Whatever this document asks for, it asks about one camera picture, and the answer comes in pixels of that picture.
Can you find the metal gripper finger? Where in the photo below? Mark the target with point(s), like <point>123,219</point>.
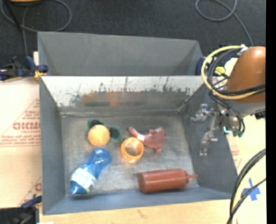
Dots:
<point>206,141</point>
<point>203,113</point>

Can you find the pink toy animal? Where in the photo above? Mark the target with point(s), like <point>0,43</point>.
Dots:
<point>153,137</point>

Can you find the red-brown squeeze bottle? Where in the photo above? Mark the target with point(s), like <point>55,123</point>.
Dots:
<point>161,180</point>

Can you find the orange plastic cup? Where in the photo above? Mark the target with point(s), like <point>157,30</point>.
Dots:
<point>132,150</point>

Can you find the grey metal bin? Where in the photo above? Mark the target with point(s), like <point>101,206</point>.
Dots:
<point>119,97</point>

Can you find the green sunglasses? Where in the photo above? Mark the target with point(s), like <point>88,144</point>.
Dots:
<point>115,134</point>

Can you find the yellow-orange ball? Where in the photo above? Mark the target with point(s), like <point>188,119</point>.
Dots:
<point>98,135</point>

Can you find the blue plastic bottle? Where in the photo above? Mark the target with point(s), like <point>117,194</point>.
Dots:
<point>93,167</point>

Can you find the brown cardboard board red print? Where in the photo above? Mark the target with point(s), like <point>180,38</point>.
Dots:
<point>16,148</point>

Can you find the black cylinder on white bracket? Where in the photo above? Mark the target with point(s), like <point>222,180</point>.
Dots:
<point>261,114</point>

